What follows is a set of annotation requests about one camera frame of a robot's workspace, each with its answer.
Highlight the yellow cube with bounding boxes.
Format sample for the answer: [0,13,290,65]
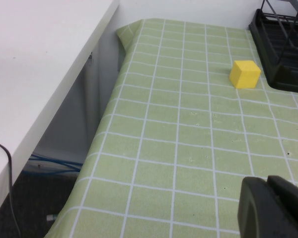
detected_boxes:
[229,60,261,89]

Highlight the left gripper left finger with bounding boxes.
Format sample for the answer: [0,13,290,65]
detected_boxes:
[237,177,289,238]

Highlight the blue cable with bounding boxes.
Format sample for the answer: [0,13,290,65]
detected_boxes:
[29,153,84,166]

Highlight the black wire dish rack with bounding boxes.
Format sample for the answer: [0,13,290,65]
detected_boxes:
[248,0,298,94]

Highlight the green checkered tablecloth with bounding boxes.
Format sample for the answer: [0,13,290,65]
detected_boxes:
[43,18,298,238]

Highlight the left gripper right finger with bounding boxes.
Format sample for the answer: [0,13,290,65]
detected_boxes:
[267,175,298,238]

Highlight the white side table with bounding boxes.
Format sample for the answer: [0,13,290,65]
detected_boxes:
[0,0,120,210]

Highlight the thin black cable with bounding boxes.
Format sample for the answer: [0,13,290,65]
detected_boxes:
[0,138,22,238]

